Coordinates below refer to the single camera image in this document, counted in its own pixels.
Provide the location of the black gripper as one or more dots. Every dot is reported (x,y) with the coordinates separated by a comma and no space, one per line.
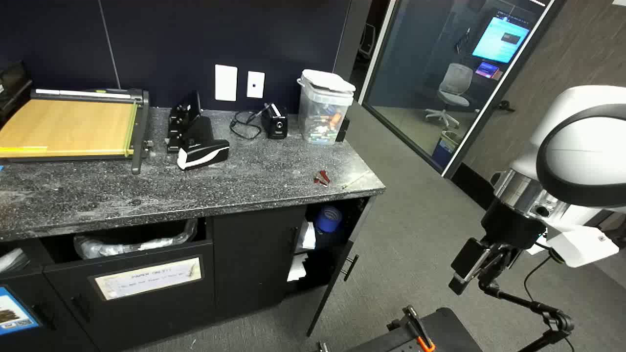
(511,228)

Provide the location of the dark cabinet door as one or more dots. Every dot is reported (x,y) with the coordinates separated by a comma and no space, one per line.
(339,267)

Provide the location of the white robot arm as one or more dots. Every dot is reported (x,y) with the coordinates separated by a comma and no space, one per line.
(588,149)

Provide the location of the dark cabinet with granite top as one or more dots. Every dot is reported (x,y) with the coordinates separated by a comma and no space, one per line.
(247,261)

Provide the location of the black base block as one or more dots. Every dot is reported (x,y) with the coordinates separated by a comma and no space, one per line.
(451,333)

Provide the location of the orange black clamp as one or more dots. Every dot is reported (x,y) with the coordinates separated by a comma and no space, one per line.
(423,339)

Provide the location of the white office chair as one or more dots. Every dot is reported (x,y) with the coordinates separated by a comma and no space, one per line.
(451,91)

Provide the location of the glass office partition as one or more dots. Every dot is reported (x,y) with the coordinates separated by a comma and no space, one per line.
(423,71)

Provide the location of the lit computer monitor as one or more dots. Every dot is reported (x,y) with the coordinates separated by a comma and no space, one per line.
(502,40)

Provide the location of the small red item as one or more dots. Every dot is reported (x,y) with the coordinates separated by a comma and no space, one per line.
(322,177)

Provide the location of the white paper stack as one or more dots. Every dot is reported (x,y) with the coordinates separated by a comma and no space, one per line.
(302,251)

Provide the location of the clear plastic container with lid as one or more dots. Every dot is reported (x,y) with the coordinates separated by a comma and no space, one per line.
(324,110)

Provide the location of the black white stapler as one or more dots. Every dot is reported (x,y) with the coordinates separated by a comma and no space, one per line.
(200,147)

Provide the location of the black hole punch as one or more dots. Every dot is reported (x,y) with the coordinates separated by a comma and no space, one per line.
(177,124)

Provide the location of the white drawer label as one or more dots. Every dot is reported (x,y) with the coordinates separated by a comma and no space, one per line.
(150,278)

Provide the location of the black trash drawer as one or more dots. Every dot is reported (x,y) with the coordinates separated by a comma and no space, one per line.
(144,306)

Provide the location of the clear plastic bin liner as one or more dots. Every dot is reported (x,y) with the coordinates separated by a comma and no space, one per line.
(130,243)

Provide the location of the wooden paper cutter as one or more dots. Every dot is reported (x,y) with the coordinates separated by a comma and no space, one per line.
(65,128)

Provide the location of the blue sticker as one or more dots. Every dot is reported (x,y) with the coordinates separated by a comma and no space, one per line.
(15,314)

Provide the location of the small white wall outlet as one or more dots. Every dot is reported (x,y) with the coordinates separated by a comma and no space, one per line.
(255,85)

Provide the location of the large white wall plate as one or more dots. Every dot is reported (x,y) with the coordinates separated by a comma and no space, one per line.
(226,83)

